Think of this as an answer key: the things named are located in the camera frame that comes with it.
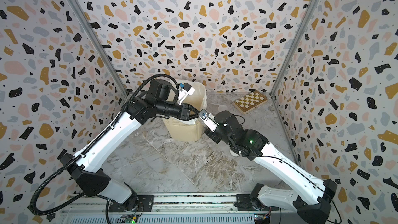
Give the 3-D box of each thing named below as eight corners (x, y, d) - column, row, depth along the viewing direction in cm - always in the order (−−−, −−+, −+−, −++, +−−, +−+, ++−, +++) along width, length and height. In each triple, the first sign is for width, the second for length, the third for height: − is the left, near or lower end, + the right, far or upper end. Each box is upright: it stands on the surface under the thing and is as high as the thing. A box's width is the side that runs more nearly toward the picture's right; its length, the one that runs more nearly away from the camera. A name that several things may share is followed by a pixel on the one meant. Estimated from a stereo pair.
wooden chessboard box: (243, 114, 110) (243, 112, 109) (231, 103, 117) (232, 101, 116) (267, 100, 120) (268, 98, 118) (256, 90, 127) (256, 88, 125)
